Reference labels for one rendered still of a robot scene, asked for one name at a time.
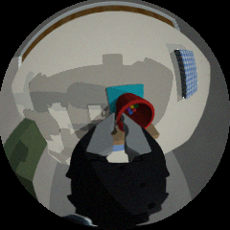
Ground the red cup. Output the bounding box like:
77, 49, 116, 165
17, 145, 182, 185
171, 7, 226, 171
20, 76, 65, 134
116, 93, 154, 132

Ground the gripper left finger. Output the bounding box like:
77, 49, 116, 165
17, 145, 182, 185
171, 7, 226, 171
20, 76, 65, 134
66, 111, 117, 179

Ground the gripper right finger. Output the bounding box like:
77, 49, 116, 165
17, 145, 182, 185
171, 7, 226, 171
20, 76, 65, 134
120, 113, 170, 177

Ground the blue plaid towel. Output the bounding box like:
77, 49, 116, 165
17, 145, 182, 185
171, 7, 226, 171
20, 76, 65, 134
174, 50, 197, 99

